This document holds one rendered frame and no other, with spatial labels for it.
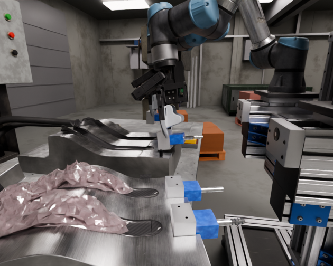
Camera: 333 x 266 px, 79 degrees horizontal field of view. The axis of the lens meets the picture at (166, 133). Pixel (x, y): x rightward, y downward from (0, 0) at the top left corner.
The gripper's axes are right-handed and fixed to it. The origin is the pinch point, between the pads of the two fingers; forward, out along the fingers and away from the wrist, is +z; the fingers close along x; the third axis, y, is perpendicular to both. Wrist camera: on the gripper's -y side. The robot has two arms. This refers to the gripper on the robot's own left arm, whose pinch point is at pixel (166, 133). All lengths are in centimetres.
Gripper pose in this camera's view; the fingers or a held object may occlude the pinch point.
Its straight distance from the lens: 61.2
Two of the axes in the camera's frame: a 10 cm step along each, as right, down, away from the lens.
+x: 2.1, -1.2, 9.7
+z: 1.1, 9.9, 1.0
